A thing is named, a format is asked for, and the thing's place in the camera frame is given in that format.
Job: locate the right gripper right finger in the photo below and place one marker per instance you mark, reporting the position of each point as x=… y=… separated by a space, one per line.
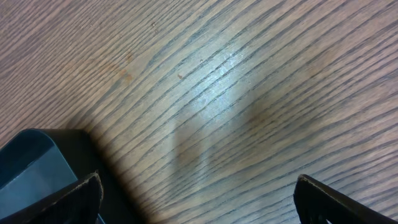
x=316 y=202

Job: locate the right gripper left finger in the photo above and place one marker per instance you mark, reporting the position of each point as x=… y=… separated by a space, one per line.
x=78 y=202

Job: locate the black rectangular tray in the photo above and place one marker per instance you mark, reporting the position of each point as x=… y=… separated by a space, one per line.
x=36 y=163

